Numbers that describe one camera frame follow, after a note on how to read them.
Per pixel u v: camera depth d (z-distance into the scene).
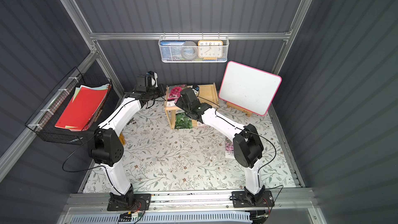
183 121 1.02
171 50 0.84
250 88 0.92
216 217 0.77
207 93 0.91
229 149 0.91
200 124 0.99
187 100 0.66
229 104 1.08
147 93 0.69
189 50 0.91
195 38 0.89
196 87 0.78
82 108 0.71
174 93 0.91
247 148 0.50
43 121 0.61
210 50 0.89
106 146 0.50
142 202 0.73
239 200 0.73
